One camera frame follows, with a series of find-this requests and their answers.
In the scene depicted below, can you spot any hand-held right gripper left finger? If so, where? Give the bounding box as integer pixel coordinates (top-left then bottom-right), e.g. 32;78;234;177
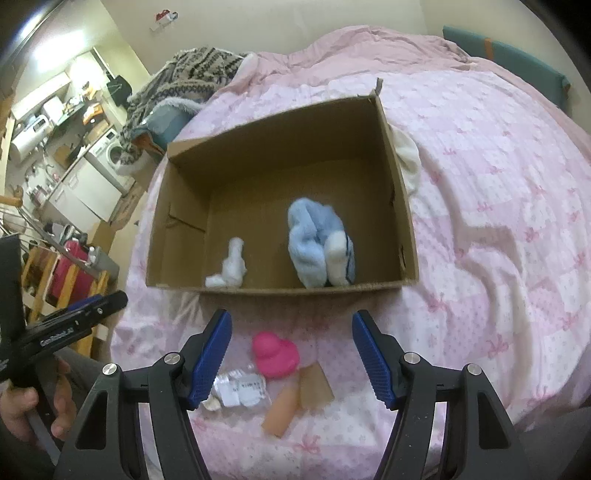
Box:
55;309;232;480

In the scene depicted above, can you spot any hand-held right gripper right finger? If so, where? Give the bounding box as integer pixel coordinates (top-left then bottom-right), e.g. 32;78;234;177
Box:
351;309;541;480

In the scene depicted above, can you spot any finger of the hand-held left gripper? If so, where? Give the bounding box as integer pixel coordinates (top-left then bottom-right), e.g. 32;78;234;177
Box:
44;291;129;340

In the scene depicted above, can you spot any pink rubber duck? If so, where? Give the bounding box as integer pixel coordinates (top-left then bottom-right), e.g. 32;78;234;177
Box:
252;331;302;380

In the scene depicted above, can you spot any cardboard box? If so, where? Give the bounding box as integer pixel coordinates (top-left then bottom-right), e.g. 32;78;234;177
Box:
145;79;420;295

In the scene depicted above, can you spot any person's left hand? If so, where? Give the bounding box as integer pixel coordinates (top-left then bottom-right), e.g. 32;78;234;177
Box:
0;357;78;441

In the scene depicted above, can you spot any clear plastic packet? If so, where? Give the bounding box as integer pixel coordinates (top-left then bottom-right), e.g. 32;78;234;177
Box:
203;367;269;411

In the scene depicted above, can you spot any red cloth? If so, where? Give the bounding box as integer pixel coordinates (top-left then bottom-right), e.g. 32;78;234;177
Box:
48;240;93;303

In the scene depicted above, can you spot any wooden drying rack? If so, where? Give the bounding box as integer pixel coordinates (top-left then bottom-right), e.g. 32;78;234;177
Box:
0;196;112;333

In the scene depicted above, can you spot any brown paper piece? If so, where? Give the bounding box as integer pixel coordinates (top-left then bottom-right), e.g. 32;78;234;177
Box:
298;362;335;411

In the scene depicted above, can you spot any tan rubber tube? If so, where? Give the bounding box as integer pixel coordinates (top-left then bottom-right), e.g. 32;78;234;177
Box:
262;384;301;438

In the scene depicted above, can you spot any small white plush toy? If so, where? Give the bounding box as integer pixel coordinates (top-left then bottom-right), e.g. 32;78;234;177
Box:
204;237;247;289

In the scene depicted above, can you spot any light blue fluffy sock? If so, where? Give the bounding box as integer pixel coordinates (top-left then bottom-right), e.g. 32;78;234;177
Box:
287;198;356;289

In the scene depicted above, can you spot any white washing machine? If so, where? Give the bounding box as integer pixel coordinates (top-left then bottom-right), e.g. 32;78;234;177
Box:
85;128;139;195

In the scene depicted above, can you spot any pink patterned blanket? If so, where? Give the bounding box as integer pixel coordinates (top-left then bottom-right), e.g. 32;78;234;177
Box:
111;25;591;480

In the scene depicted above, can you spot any white fluffy sock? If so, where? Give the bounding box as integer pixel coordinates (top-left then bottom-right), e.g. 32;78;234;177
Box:
390;124;422;197

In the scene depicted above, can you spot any grey patterned knit blanket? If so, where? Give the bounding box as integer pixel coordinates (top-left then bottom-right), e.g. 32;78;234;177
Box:
115;46;247;175

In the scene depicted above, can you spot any teal headboard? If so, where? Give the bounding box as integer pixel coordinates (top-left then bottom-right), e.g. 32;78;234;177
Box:
442;25;572;116

